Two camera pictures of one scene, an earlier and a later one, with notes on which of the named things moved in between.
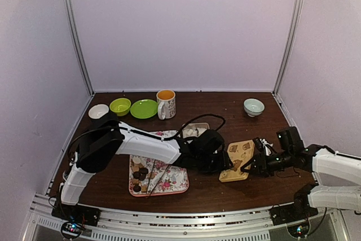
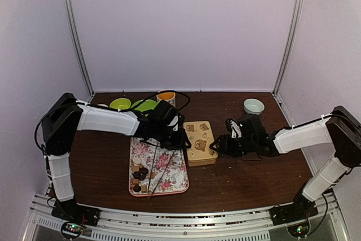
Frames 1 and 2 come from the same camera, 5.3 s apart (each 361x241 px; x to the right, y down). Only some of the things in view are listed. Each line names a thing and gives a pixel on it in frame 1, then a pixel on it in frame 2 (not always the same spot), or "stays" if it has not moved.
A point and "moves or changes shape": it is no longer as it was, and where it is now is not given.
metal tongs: x=158 y=182 stays
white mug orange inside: x=166 y=107 stays
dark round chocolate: x=144 y=170 stays
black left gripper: x=224 y=163 -> x=180 y=143
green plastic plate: x=144 y=108 stays
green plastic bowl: x=120 y=106 stays
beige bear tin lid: x=238 y=152 moves or changes shape
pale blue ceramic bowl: x=253 y=107 stays
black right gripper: x=260 y=164 -> x=225 y=146
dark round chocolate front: x=137 y=188 stays
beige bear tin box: x=192 y=130 moves or changes shape
